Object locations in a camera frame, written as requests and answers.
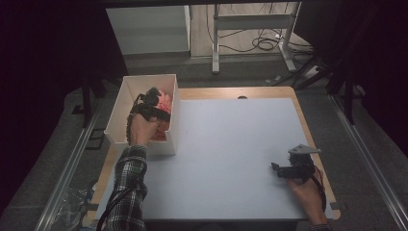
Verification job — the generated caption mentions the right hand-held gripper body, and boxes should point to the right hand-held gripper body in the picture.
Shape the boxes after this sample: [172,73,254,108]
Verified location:
[276,143,322,185]

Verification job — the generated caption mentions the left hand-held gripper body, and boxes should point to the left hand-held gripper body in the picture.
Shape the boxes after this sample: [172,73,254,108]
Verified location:
[130,86,163,123]

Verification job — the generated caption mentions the pink glove with red patch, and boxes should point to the pink glove with red patch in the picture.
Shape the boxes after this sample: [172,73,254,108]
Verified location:
[155,90,174,115]

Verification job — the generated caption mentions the white box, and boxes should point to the white box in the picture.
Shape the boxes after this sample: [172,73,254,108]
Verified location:
[104,73,181,157]

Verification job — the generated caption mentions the person's left hand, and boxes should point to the person's left hand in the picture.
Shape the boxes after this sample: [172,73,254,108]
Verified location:
[127,113,161,148]

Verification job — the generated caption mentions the person's right hand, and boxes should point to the person's right hand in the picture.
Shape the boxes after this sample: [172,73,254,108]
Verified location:
[286,168,329,226]

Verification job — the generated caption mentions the light blue table mat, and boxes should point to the light blue table mat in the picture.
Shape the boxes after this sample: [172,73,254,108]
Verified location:
[94,97,335,221]

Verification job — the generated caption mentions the dark metal stand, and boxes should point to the dark metal stand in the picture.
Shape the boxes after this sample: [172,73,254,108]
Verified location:
[326,57,368,126]
[71,74,108,129]

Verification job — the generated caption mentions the white cabinet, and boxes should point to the white cabinet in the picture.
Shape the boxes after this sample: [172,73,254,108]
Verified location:
[105,5,191,56]

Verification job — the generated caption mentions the white power strip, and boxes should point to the white power strip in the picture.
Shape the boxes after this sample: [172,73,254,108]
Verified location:
[302,64,322,80]

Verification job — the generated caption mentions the clear plastic bag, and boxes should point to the clear plastic bag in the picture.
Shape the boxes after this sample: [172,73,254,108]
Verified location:
[57,187,98,231]

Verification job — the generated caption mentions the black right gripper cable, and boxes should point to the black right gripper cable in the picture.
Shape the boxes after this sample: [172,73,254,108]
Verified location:
[312,165,328,213]

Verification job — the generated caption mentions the aluminium rail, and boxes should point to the aluminium rail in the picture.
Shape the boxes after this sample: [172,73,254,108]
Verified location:
[34,104,104,231]
[329,94,408,231]

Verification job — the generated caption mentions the black floor cables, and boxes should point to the black floor cables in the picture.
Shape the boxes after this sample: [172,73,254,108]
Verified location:
[205,2,315,55]

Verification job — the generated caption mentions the grey metal desk frame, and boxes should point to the grey metal desk frame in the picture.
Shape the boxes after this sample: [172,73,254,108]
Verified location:
[211,1,303,75]

